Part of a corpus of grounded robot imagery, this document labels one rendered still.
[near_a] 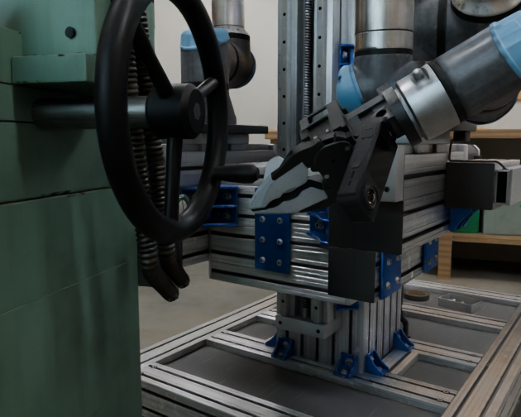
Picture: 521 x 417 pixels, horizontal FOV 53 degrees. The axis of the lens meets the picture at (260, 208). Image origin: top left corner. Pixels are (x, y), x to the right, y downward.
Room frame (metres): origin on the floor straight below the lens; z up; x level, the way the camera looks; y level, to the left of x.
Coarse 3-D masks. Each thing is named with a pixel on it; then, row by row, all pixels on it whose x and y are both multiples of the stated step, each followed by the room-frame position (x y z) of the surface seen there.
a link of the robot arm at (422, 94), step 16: (400, 80) 0.58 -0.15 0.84; (416, 80) 0.57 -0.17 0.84; (432, 80) 0.56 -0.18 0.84; (400, 96) 0.57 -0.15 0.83; (416, 96) 0.56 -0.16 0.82; (432, 96) 0.55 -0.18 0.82; (416, 112) 0.56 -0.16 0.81; (432, 112) 0.55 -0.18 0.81; (448, 112) 0.55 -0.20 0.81; (416, 128) 0.57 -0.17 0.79; (432, 128) 0.56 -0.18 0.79; (448, 128) 0.57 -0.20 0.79
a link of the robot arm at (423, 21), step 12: (420, 0) 0.95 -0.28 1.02; (432, 0) 0.96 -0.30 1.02; (444, 0) 0.95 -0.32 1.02; (420, 12) 0.95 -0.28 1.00; (432, 12) 0.94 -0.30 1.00; (444, 12) 0.93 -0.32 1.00; (420, 24) 0.94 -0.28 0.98; (432, 24) 0.94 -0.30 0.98; (444, 24) 0.93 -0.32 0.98; (420, 36) 0.95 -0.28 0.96; (432, 36) 0.94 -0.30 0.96; (444, 36) 0.93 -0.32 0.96; (420, 48) 0.95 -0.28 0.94; (432, 48) 0.95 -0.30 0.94; (444, 48) 0.94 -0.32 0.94; (420, 60) 0.95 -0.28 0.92
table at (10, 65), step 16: (0, 32) 0.57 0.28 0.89; (16, 32) 0.60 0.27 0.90; (0, 48) 0.57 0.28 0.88; (16, 48) 0.60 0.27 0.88; (0, 64) 0.57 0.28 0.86; (16, 64) 0.58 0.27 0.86; (32, 64) 0.58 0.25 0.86; (48, 64) 0.57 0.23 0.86; (64, 64) 0.57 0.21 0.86; (80, 64) 0.56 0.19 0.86; (0, 80) 0.57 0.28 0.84; (16, 80) 0.58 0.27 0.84; (32, 80) 0.58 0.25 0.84; (48, 80) 0.57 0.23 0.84; (64, 80) 0.57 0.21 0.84; (80, 80) 0.56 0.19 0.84
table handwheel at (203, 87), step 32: (128, 0) 0.47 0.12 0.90; (192, 0) 0.60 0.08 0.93; (128, 32) 0.46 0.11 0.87; (192, 32) 0.65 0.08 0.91; (96, 64) 0.45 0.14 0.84; (128, 64) 0.46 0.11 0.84; (96, 96) 0.45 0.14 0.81; (128, 96) 0.60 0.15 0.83; (160, 96) 0.55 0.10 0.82; (192, 96) 0.56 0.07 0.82; (224, 96) 0.70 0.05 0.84; (64, 128) 0.62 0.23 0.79; (96, 128) 0.45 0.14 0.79; (128, 128) 0.46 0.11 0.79; (160, 128) 0.56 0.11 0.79; (192, 128) 0.56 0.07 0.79; (224, 128) 0.70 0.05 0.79; (128, 160) 0.46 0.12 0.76; (224, 160) 0.69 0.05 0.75; (128, 192) 0.47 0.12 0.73; (160, 224) 0.51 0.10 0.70; (192, 224) 0.59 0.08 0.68
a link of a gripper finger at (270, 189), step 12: (276, 156) 0.65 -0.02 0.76; (276, 168) 0.63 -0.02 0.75; (300, 168) 0.59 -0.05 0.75; (264, 180) 0.62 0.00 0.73; (276, 180) 0.60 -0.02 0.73; (288, 180) 0.60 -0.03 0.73; (300, 180) 0.60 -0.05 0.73; (264, 192) 0.61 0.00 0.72; (276, 192) 0.61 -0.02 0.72; (252, 204) 0.62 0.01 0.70; (264, 204) 0.62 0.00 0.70
